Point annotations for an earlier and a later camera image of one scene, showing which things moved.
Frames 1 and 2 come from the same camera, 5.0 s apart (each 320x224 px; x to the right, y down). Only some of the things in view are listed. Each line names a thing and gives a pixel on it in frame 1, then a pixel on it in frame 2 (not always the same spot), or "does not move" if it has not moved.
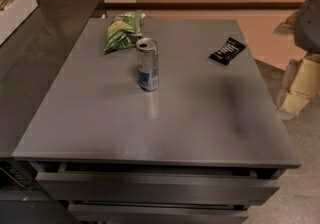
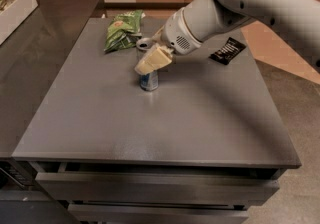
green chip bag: [123, 31] does not move
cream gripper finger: [301, 82] to [176, 34]
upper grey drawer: [137, 187] does not move
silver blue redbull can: [148, 62] does not move
